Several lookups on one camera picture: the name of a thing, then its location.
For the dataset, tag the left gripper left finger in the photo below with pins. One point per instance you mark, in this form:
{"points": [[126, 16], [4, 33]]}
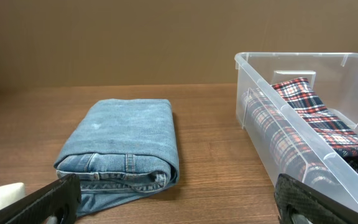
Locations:
{"points": [[60, 199]]}

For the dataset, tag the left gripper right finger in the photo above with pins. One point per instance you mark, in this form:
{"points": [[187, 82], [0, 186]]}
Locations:
{"points": [[298, 203]]}

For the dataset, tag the red plaid shirt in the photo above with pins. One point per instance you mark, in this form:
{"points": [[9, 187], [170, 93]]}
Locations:
{"points": [[322, 124]]}

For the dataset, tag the clear plastic storage container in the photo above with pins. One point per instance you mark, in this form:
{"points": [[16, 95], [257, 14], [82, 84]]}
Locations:
{"points": [[334, 78]]}

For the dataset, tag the folded blue denim jeans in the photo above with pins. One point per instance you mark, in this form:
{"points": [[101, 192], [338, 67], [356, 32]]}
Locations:
{"points": [[121, 151]]}

